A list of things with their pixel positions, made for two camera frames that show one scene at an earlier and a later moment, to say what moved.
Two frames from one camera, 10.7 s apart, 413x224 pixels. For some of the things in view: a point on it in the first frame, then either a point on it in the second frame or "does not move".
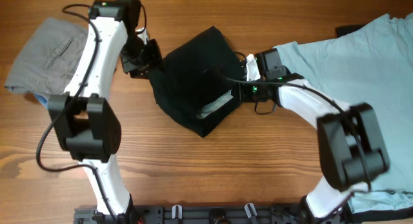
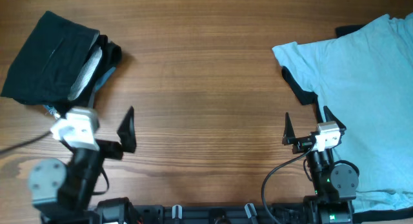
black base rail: x=206 y=213 does not move
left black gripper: x=135 y=70 to x=126 y=132
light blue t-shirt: x=371 y=66 does not move
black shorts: x=194 y=75 to x=61 y=64
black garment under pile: x=403 y=213 does not move
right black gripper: x=244 y=96 to x=301 y=143
